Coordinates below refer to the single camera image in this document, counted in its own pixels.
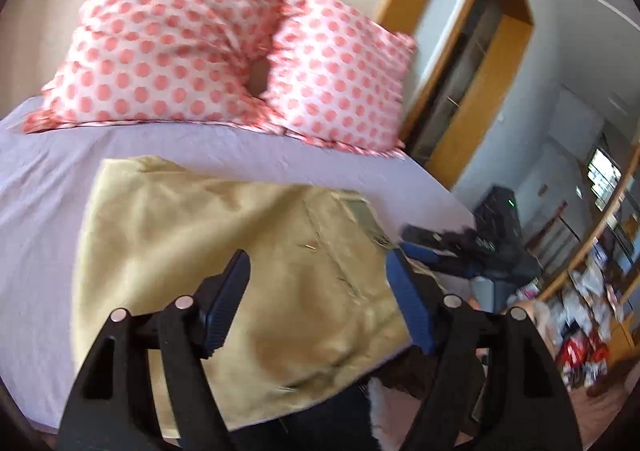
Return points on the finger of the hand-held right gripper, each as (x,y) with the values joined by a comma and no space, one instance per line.
(435,258)
(430,234)

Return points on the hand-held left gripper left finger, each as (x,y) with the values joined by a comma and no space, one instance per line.
(227,303)

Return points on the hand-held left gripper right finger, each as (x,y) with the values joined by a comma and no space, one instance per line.
(411,303)

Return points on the khaki pants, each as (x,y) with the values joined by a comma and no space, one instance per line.
(210,231)

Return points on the black box with green light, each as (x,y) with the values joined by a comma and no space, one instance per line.
(500,213)

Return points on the curved wooden shelf unit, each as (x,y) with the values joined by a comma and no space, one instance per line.
(595,241)

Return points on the pile of colourful clutter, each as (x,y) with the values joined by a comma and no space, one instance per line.
(585,326)

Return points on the wooden framed wardrobe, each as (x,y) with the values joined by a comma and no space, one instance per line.
(470,131)

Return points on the small pink polka dot pillow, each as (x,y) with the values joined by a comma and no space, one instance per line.
(340,76)

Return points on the lavender bed sheet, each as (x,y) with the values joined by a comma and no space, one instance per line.
(45,181)

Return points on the large pink polka dot pillow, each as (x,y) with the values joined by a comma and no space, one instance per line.
(160,41)

